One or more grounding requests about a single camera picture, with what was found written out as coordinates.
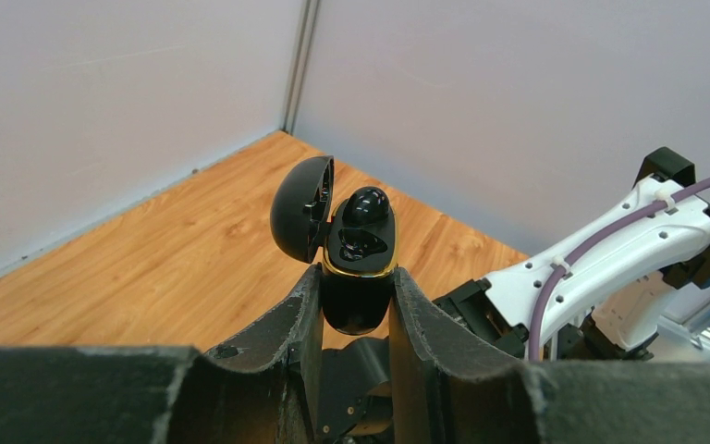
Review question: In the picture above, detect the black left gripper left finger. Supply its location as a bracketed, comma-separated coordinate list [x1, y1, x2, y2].
[0, 265, 323, 443]

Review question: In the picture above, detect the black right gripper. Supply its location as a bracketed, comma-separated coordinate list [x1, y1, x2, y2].
[317, 338, 394, 441]

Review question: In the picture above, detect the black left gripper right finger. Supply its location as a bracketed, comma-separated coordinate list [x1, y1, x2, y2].
[389, 269, 710, 443]

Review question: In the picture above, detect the glossy black earbud charging case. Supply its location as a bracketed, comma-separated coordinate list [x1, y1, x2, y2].
[270, 155, 398, 336]

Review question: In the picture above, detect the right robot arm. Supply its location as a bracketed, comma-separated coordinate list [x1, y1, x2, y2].
[313, 147, 710, 443]

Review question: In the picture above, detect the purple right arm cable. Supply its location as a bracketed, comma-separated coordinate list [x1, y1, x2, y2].
[527, 166, 710, 363]

